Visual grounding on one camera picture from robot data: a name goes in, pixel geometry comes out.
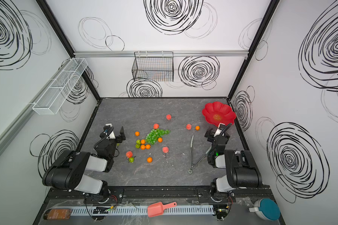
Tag white wire shelf basket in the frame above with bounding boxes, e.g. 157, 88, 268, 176
32, 58, 88, 115

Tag white slotted cable duct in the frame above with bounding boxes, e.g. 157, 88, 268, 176
70, 205, 215, 217

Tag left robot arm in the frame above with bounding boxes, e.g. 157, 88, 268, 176
42, 123, 126, 201

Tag red flower-shaped fruit bowl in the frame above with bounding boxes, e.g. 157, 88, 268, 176
202, 101, 236, 126

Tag metal kitchen tongs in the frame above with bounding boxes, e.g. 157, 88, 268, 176
188, 135, 212, 174

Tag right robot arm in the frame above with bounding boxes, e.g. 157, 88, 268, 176
205, 123, 263, 196

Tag teal and white container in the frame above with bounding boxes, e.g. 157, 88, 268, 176
249, 198, 281, 221

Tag pink plastic scoop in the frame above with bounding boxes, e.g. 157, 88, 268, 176
147, 202, 177, 217

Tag brown bottle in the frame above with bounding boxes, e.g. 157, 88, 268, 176
43, 209, 72, 220

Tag green fake grape bunch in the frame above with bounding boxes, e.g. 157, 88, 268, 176
145, 128, 171, 144

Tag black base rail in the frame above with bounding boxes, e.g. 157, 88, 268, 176
46, 185, 274, 203

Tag black wire basket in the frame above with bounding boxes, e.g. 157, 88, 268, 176
131, 51, 174, 82

